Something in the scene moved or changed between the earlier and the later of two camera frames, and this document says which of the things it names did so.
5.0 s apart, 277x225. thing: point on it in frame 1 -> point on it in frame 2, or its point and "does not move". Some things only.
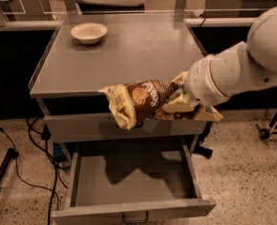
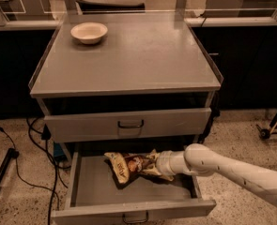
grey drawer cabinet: (84, 54) does not move
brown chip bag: (135, 102) -> (126, 166)
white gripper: (198, 80) -> (162, 163)
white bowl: (88, 33) does not move
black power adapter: (46, 134) does not move
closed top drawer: (99, 127) does not move
